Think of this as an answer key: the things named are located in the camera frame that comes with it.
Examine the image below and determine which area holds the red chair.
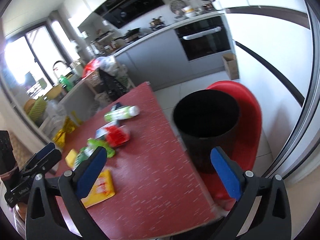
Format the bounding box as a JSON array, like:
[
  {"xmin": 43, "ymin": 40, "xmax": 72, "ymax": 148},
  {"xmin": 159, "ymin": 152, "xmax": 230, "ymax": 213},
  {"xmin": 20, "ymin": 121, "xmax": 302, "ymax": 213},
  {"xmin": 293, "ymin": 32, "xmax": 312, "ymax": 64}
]
[{"xmin": 199, "ymin": 81, "xmax": 262, "ymax": 211}]

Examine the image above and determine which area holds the cardboard box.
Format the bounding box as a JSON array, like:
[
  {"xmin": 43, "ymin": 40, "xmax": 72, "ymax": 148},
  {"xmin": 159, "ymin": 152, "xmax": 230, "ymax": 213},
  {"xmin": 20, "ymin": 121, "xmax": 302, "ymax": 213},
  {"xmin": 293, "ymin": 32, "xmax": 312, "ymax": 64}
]
[{"xmin": 222, "ymin": 53, "xmax": 240, "ymax": 80}]

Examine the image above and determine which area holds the yellow sponge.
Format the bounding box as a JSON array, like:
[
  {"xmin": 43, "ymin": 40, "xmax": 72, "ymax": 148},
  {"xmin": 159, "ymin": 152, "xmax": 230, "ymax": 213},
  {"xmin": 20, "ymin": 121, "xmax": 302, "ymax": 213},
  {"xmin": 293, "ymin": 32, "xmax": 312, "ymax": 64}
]
[{"xmin": 65, "ymin": 149, "xmax": 78, "ymax": 168}]

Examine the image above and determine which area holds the black range hood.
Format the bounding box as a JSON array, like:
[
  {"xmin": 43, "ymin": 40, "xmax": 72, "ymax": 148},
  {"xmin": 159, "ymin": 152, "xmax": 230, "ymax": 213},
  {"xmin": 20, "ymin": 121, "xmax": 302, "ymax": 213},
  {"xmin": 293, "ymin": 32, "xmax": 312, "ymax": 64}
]
[{"xmin": 94, "ymin": 0, "xmax": 164, "ymax": 29}]

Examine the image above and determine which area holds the white green Dettol bottle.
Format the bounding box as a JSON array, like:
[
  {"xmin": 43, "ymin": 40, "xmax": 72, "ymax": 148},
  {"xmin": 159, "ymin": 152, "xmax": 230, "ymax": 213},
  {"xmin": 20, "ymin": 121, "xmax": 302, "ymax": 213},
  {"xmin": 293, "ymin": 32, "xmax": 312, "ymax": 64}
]
[{"xmin": 73, "ymin": 146, "xmax": 94, "ymax": 170}]

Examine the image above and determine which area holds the gold foil bag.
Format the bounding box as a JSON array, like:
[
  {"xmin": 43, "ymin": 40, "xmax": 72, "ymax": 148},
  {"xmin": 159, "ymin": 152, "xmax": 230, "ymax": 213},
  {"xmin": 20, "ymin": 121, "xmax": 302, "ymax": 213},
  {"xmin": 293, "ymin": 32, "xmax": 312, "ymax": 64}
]
[{"xmin": 53, "ymin": 116, "xmax": 77, "ymax": 149}]

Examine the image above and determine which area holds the black trash bin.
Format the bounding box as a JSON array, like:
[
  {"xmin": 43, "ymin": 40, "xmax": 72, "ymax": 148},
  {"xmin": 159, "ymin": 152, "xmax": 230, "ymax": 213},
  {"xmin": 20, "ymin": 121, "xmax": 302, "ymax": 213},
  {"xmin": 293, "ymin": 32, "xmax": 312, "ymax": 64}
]
[{"xmin": 172, "ymin": 89, "xmax": 240, "ymax": 174}]

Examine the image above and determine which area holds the yellow snack bag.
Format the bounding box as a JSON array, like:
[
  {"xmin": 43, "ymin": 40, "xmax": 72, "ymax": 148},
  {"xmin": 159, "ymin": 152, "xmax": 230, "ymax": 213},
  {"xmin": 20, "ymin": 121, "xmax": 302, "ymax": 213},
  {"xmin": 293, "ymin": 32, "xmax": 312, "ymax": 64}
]
[{"xmin": 81, "ymin": 168, "xmax": 116, "ymax": 208}]

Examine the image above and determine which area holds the green snack wrapper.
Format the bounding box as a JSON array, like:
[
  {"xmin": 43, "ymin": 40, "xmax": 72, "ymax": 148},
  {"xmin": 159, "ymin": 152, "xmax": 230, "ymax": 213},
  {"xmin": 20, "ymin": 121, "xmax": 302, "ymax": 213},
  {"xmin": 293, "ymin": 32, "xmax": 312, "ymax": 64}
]
[{"xmin": 87, "ymin": 138, "xmax": 116, "ymax": 158}]

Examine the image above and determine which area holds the green white tube bottle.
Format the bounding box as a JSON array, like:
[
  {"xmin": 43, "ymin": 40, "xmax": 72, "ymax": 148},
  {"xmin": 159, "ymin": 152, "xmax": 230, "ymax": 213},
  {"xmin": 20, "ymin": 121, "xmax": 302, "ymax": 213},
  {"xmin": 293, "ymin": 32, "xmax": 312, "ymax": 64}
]
[{"xmin": 104, "ymin": 106, "xmax": 140, "ymax": 122}]

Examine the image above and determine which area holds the red snack wrapper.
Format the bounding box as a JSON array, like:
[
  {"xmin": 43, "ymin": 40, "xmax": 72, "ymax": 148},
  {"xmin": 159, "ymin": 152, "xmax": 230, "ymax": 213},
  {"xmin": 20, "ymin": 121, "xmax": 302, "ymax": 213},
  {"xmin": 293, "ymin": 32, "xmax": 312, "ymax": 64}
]
[{"xmin": 95, "ymin": 125, "xmax": 130, "ymax": 148}]

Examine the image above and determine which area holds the black built-in oven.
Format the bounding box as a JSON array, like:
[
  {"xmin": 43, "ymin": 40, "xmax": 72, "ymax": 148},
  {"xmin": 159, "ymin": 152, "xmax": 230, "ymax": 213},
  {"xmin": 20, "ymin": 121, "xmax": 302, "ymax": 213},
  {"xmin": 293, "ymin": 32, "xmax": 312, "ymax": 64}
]
[{"xmin": 175, "ymin": 16, "xmax": 231, "ymax": 61}]

